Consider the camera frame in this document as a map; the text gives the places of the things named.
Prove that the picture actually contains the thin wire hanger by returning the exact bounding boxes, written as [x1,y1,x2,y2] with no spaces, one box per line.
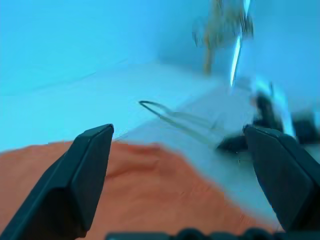
[138,99,223,149]

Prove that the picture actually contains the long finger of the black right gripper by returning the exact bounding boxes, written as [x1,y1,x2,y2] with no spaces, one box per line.
[216,135,250,153]

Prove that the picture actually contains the orange shorts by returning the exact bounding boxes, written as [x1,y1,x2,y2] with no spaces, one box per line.
[0,140,279,240]

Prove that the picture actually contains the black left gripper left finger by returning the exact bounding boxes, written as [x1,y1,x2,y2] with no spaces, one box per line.
[0,123,115,240]

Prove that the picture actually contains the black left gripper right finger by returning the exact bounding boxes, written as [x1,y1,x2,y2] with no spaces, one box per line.
[243,124,320,233]

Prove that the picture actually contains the tan wooden stand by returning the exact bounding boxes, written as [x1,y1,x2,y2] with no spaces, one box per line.
[202,0,245,75]

